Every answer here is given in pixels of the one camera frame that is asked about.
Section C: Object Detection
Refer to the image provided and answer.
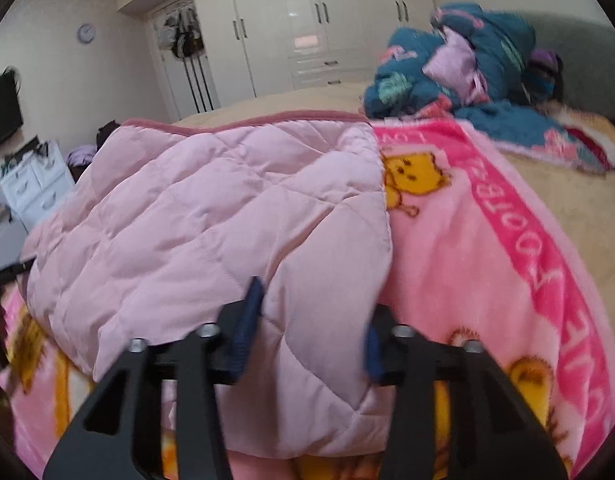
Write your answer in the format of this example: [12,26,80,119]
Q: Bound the grey padded headboard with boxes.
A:
[518,11,615,120]

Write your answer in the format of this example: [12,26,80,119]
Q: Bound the pink quilted jacket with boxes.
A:
[22,113,392,458]

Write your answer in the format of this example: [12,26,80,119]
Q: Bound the blue flamingo duvet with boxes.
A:
[363,2,609,174]

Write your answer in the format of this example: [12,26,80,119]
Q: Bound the hanging bags on door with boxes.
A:
[157,6,204,60]

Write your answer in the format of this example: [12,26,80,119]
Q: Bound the round wall clock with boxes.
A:
[76,23,96,44]

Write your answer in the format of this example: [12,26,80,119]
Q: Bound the striped colourful blanket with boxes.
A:
[542,101,615,171]

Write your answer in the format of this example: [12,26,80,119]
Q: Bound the black television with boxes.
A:
[0,67,23,146]

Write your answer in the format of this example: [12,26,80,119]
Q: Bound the pink cartoon bear blanket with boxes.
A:
[0,119,615,479]

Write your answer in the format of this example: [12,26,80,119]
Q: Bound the black handbag on floor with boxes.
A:
[96,120,121,150]

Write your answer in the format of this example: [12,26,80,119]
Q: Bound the purple clothes pile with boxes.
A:
[66,144,97,167]

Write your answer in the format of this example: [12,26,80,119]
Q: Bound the white drawer cabinet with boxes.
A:
[0,141,74,232]

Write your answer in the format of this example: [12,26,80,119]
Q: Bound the white glossy wardrobe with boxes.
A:
[117,0,434,107]

